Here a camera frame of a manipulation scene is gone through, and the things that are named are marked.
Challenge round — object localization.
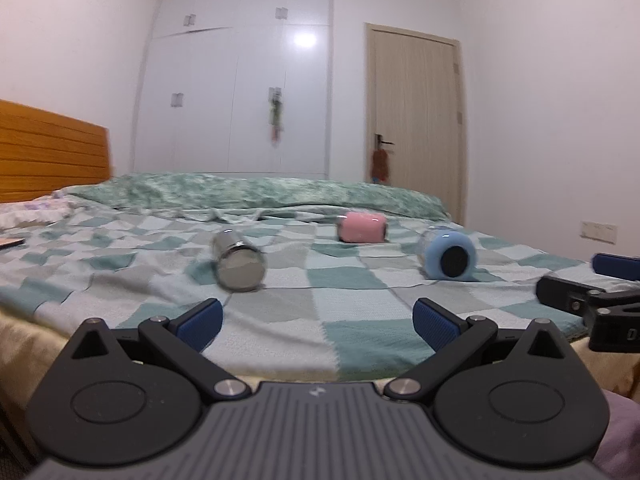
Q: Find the white wardrobe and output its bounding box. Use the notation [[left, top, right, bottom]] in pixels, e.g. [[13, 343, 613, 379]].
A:
[[132, 0, 332, 179]]

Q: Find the floral white pillow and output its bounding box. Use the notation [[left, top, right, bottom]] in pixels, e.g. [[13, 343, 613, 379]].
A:
[[0, 195, 74, 232]]

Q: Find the light blue cup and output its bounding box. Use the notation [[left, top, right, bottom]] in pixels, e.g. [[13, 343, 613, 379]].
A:
[[416, 226, 477, 281]]

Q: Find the stainless steel cup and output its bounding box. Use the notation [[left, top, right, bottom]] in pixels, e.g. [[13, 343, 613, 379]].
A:
[[212, 229, 267, 292]]

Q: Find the green checkered blanket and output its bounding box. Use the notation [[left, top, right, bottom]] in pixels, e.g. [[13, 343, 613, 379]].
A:
[[0, 199, 640, 384]]

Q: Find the pink cup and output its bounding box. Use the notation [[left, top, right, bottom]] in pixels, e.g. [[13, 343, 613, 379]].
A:
[[336, 211, 387, 244]]

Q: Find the black door handle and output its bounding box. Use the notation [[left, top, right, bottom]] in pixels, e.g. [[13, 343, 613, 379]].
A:
[[374, 134, 395, 152]]

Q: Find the beige wooden door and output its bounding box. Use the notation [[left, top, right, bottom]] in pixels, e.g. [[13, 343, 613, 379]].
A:
[[366, 24, 468, 223]]

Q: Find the green floral quilt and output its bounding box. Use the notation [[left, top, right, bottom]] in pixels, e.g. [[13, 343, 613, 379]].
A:
[[56, 174, 450, 223]]

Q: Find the hanging ornament on wardrobe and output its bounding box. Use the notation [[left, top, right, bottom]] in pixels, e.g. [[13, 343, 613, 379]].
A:
[[269, 88, 283, 145]]

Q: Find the wall power socket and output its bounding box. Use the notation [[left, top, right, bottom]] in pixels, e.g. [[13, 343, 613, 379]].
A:
[[580, 221, 617, 245]]

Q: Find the red plush on door handle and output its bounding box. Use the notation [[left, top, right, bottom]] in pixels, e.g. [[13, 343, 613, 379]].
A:
[[370, 148, 390, 184]]

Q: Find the wooden headboard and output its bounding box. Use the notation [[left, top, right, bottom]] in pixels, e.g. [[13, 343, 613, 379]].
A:
[[0, 100, 112, 204]]

